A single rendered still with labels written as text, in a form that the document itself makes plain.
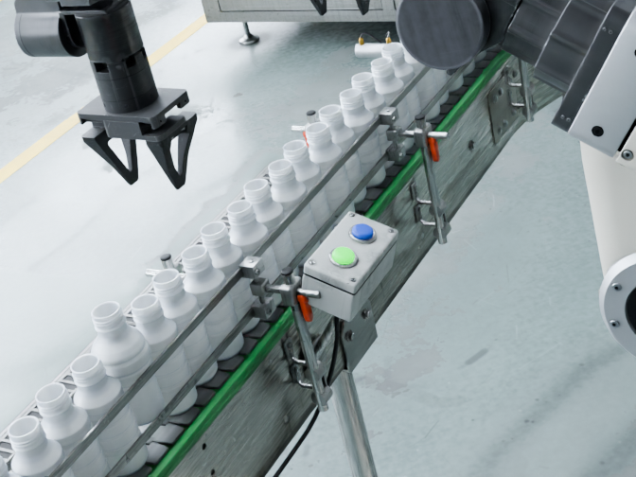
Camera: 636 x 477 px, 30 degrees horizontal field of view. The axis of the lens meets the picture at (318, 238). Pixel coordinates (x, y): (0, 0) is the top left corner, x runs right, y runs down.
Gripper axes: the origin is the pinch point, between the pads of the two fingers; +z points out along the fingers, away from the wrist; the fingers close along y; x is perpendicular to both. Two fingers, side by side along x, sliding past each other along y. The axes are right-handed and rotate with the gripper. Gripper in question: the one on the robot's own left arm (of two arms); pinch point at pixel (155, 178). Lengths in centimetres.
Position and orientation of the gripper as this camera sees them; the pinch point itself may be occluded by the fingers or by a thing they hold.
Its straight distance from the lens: 127.9
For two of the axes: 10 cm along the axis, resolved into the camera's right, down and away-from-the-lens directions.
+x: 4.7, -5.3, 7.0
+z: 2.0, 8.4, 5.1
